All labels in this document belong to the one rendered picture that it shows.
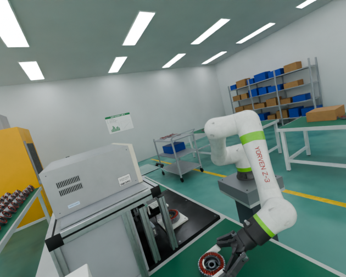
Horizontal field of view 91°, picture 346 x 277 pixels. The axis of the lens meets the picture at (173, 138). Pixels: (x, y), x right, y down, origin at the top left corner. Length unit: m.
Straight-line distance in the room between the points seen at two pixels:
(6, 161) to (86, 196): 3.74
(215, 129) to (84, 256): 0.77
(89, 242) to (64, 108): 5.71
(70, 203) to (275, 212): 0.82
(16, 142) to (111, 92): 3.31
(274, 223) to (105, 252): 0.65
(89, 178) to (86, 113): 5.51
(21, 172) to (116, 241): 3.83
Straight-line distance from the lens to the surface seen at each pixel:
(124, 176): 0.89
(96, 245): 0.83
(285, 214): 0.77
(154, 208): 1.05
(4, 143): 4.54
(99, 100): 6.44
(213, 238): 1.02
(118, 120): 6.44
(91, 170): 0.86
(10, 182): 4.59
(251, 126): 0.92
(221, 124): 0.91
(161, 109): 7.09
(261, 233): 0.78
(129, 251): 0.88
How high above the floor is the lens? 1.41
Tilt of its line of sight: 8 degrees down
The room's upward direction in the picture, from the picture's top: 15 degrees counter-clockwise
